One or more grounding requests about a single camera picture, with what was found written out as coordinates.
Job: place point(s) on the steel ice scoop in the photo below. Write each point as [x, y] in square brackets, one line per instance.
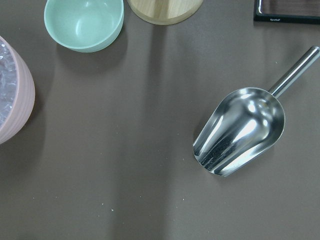
[246, 123]

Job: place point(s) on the wooden cup stand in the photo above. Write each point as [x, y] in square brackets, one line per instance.
[164, 12]

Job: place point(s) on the pile of clear ice cubes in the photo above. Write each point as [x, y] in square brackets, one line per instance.
[8, 81]

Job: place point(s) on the green bowl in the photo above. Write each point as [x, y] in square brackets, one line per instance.
[84, 26]

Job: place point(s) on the pink bowl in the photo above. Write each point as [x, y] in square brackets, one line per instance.
[24, 98]

